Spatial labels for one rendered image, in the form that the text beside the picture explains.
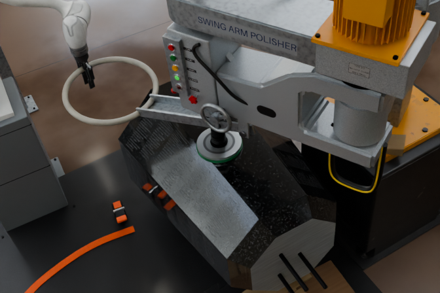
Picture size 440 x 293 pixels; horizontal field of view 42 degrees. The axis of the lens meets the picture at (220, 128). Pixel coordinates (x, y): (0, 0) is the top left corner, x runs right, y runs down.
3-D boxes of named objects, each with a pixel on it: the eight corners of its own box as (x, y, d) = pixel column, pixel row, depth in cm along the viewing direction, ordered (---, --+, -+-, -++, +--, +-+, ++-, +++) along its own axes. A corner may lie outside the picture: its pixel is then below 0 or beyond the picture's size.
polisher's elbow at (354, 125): (340, 106, 223) (343, 67, 209) (390, 118, 216) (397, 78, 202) (325, 140, 211) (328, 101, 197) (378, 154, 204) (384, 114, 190)
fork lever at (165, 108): (272, 112, 249) (270, 103, 246) (250, 140, 238) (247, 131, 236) (158, 97, 291) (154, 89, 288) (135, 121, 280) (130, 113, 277)
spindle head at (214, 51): (277, 106, 247) (275, 20, 215) (253, 139, 235) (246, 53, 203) (208, 82, 263) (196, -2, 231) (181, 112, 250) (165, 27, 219)
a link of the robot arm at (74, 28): (86, 50, 288) (90, 33, 296) (78, 25, 276) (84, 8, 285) (65, 50, 288) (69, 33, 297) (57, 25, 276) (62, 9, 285)
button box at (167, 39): (192, 93, 238) (182, 37, 218) (188, 97, 237) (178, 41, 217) (176, 87, 242) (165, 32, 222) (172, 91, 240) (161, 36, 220)
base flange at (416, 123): (388, 72, 314) (389, 65, 310) (456, 124, 282) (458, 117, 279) (315, 108, 299) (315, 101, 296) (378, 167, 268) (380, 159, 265)
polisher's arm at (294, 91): (388, 154, 228) (406, 57, 193) (366, 194, 215) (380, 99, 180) (231, 97, 259) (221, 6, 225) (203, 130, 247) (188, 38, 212)
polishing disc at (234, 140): (249, 150, 266) (249, 148, 265) (207, 167, 261) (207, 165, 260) (230, 121, 280) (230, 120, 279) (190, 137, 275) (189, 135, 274)
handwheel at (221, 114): (243, 123, 238) (241, 97, 227) (231, 139, 232) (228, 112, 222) (213, 112, 244) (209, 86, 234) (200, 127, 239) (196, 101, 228)
